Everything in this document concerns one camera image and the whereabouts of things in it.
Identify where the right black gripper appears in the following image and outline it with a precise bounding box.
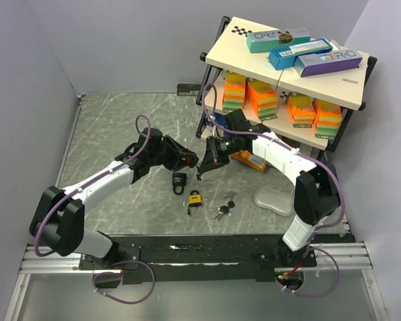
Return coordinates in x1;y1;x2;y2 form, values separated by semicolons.
199;134;241;173

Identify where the purple cable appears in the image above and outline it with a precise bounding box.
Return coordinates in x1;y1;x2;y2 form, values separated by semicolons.
33;115;152;257
202;83;346;298

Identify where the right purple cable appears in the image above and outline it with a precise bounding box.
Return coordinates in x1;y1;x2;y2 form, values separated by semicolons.
202;83;346;298

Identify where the orange padlock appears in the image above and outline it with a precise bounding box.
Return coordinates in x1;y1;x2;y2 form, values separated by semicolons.
185;156;198;169

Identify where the orange Kettle chips bag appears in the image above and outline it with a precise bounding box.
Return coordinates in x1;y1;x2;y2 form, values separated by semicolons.
232;150;267;172

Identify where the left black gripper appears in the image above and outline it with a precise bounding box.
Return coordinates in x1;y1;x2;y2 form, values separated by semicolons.
149;136;196;173

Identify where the blue chips bag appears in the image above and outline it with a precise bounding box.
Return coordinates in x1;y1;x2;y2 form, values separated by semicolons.
204;113;227;138

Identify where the black device behind shelf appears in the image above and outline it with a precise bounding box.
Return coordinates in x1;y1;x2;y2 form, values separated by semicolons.
176;83;201;97

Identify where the black key bunch on table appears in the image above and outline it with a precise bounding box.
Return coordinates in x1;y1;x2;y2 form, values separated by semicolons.
210;199;242;221

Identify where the black padlock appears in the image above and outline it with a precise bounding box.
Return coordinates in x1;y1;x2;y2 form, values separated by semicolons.
172;173;187;195

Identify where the yellow padlock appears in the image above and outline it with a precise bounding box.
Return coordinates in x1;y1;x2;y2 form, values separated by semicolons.
187;190;203;215

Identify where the clear plastic pouch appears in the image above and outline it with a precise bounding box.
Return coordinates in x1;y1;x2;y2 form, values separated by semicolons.
254;186;294;217

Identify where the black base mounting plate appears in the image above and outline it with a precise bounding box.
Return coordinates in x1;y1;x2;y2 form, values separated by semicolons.
78;233;318;286

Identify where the three-tier shelf rack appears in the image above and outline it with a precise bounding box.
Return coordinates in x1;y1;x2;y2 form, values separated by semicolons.
196;16;378;158

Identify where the blue box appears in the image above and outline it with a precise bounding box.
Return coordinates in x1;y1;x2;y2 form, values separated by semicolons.
268;38;333;70

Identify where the teal R+O box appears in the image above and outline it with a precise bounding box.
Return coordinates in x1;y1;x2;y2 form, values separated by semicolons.
247;27;311;54

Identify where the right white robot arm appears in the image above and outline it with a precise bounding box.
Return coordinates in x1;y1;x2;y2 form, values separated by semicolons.
198;110;344;267

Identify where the orange sponge pack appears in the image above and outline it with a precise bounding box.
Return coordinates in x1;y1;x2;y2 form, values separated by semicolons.
245;78;277;121
286;92;316;128

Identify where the purple R+O box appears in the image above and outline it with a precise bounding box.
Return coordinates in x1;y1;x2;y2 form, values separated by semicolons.
293;49;363;78

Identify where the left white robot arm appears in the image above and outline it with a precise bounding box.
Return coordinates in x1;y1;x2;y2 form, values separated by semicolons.
29;128;198;269

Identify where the sponge pack far right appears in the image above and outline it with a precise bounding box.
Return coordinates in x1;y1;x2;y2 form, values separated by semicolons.
313;99;342;140

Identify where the sponge pack far left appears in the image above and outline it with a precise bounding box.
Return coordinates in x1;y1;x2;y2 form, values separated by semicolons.
223;72;246;112

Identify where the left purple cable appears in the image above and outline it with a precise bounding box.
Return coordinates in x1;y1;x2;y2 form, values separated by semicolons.
33;115;152;257

